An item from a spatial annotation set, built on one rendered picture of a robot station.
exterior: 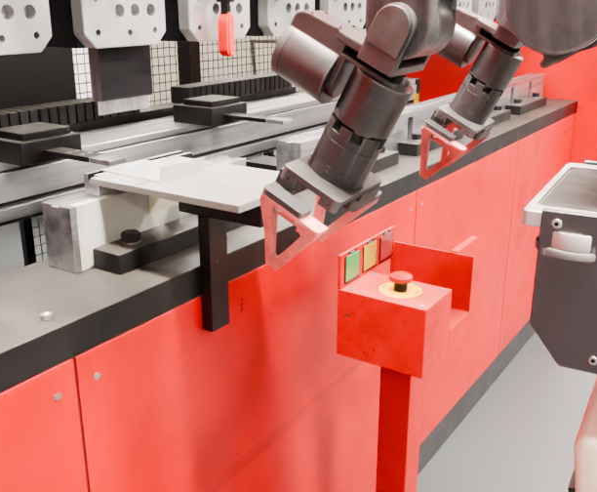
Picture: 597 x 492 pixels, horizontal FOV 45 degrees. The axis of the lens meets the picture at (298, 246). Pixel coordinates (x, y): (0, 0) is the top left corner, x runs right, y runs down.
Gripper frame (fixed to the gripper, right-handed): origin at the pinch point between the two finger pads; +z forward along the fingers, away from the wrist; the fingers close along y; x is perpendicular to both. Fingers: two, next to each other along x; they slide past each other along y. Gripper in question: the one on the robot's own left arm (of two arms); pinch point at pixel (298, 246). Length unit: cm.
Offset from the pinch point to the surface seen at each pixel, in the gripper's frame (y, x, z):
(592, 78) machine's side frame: -233, -2, 5
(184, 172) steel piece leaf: -17.5, -25.4, 11.7
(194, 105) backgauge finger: -63, -55, 25
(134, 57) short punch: -21.5, -42.2, 3.4
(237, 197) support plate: -11.8, -13.8, 6.6
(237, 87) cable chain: -96, -65, 30
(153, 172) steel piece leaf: -17.1, -29.9, 14.5
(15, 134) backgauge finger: -17, -56, 24
